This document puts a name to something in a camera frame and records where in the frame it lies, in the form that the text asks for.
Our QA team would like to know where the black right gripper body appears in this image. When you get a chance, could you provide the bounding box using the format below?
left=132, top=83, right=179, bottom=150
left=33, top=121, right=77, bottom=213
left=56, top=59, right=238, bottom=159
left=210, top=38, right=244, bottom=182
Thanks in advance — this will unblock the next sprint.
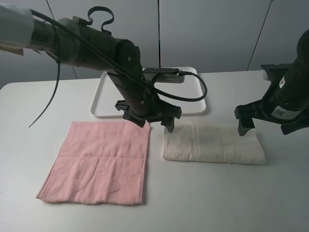
left=235, top=97, right=309, bottom=135

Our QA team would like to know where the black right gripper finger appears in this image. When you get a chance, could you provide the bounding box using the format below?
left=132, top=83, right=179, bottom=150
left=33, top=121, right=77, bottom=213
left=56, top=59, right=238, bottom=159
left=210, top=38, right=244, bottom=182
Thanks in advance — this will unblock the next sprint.
left=238, top=118, right=255, bottom=136

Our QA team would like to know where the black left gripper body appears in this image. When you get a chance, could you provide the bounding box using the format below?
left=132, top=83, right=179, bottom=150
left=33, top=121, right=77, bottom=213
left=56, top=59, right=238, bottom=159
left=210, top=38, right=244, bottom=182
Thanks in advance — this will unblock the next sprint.
left=115, top=97, right=182, bottom=123

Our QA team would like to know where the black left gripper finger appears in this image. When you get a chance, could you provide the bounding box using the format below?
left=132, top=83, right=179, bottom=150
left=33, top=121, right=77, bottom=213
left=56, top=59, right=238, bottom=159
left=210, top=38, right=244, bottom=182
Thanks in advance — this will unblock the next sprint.
left=161, top=116, right=175, bottom=133
left=125, top=116, right=146, bottom=128

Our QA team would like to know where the white terry towel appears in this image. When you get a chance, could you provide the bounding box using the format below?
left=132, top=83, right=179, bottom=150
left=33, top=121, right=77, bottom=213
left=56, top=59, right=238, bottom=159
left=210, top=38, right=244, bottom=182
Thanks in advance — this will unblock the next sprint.
left=163, top=124, right=266, bottom=165

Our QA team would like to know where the pink terry towel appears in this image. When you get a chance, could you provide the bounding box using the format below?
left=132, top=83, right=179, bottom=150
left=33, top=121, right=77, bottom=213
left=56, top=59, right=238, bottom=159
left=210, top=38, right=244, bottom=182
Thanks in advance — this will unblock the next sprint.
left=37, top=121, right=151, bottom=205

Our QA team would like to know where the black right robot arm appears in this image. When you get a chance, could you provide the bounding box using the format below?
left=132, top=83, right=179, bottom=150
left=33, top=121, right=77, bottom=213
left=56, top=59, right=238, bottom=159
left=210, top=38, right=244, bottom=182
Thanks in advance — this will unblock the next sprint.
left=235, top=31, right=309, bottom=136

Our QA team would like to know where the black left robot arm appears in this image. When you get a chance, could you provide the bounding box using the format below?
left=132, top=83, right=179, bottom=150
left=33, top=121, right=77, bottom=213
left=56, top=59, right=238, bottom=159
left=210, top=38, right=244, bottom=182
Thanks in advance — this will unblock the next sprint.
left=0, top=4, right=182, bottom=132

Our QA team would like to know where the white rectangular plastic tray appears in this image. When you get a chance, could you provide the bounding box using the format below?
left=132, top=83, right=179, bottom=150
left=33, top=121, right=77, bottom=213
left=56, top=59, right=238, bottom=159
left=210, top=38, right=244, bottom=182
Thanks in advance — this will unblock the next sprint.
left=90, top=72, right=206, bottom=118

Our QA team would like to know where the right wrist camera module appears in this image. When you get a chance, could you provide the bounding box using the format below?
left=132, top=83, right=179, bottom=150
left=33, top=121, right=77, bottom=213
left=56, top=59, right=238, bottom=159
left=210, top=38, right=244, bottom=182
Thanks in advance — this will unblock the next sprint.
left=260, top=63, right=292, bottom=82

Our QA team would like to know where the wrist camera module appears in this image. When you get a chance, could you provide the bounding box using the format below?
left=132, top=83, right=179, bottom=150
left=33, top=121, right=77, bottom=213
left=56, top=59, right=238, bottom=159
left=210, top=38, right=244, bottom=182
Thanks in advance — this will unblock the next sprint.
left=260, top=63, right=292, bottom=82
left=142, top=68, right=185, bottom=84

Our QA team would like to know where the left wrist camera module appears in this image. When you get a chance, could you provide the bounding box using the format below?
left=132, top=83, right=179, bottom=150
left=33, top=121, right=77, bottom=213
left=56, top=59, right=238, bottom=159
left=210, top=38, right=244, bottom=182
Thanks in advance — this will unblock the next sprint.
left=142, top=68, right=185, bottom=84

